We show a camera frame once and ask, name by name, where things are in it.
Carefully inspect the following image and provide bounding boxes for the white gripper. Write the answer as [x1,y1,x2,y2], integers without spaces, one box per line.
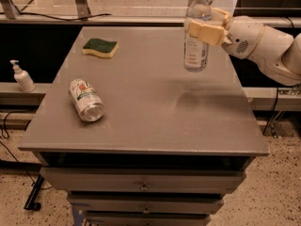
[187,8,265,59]

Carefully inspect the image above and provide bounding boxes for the blue label plastic bottle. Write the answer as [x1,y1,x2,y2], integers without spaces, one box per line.
[184,0,212,72]

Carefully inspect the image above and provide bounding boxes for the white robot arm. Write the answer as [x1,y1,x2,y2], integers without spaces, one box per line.
[184,8,301,86]

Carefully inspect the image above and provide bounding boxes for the white pump dispenser bottle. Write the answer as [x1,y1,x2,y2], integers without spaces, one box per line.
[10,59,36,92]

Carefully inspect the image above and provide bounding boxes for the green and yellow sponge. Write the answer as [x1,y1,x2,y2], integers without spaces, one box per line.
[83,38,119,58]

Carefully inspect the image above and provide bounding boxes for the grey drawer cabinet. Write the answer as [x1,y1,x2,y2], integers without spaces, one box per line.
[20,26,268,226]

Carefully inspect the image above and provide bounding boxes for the white soda can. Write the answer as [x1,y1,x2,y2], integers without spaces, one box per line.
[69,79,104,122]

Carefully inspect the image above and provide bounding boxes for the black cable on ledge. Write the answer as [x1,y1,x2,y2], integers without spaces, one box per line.
[19,11,113,22]

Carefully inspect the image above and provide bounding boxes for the black floor cable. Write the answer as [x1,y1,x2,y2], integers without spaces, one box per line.
[0,110,55,191]

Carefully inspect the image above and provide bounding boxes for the black metal floor bracket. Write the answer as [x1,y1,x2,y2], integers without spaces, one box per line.
[24,175,44,211]

